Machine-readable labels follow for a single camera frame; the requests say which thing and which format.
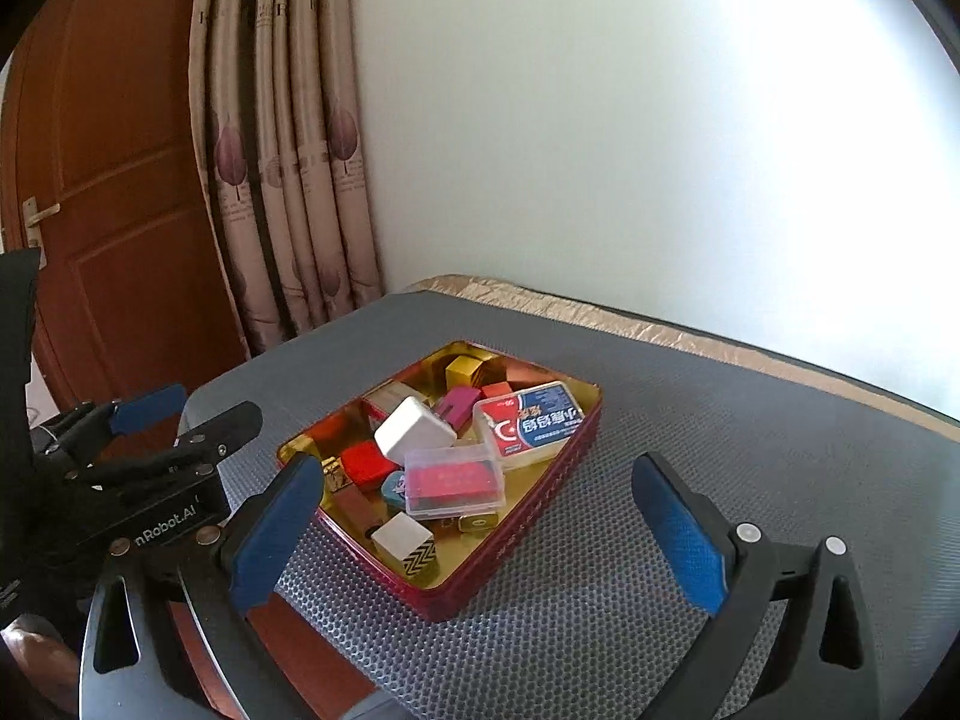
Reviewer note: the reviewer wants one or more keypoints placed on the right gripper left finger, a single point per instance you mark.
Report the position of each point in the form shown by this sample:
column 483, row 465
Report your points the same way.
column 133, row 662

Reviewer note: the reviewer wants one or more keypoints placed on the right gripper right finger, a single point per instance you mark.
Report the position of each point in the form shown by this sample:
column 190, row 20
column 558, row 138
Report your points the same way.
column 822, row 663

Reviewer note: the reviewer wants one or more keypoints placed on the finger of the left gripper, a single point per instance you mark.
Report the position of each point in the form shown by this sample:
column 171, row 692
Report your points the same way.
column 94, row 425
column 209, row 443

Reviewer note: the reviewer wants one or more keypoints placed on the red rounded square block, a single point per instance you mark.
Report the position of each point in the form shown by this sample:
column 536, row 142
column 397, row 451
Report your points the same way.
column 366, row 466

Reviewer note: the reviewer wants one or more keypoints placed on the gold and maroon box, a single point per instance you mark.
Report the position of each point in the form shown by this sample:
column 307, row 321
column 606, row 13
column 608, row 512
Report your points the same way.
column 348, row 501

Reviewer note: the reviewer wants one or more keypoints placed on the small blue tin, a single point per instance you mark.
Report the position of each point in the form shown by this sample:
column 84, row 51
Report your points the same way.
column 394, row 491

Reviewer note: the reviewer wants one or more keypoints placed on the white charger plug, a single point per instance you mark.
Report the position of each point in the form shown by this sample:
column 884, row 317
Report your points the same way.
column 412, row 426

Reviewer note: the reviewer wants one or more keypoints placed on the white black zigzag cube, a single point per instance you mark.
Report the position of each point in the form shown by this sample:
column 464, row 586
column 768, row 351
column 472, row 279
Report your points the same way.
column 406, row 546

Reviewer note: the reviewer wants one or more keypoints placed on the pink rectangular block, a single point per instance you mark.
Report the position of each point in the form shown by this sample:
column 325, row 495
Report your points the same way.
column 456, row 405

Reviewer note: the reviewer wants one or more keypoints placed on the clear case with red insert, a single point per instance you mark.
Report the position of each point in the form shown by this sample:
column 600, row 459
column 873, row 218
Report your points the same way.
column 453, row 481

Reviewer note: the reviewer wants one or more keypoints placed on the yellow red striped block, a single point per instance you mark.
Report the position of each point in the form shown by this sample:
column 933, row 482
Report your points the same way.
column 469, row 371

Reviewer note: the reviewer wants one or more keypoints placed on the red rectangular block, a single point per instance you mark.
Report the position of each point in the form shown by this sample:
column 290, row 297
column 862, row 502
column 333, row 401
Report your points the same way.
column 496, row 389

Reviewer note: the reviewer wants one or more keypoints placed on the clear floss pick box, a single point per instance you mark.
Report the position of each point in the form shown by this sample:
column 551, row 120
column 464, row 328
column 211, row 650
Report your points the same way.
column 527, row 426

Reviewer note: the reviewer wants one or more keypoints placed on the red tan carton box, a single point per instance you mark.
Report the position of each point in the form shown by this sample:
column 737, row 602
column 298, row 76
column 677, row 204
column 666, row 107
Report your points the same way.
column 378, row 404

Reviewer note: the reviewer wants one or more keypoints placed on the brown wooden door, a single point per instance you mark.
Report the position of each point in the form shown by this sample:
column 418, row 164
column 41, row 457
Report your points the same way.
column 96, row 118

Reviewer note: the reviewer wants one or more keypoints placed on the red gold toffee tin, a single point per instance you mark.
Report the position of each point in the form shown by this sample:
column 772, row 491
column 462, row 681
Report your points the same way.
column 469, row 548

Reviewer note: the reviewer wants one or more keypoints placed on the beige patterned curtain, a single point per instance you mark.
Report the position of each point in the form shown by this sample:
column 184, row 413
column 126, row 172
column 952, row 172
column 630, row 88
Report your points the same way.
column 274, row 114

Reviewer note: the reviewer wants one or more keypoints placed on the metal door handle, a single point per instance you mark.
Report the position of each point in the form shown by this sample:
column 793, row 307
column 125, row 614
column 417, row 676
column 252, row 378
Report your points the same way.
column 33, row 217

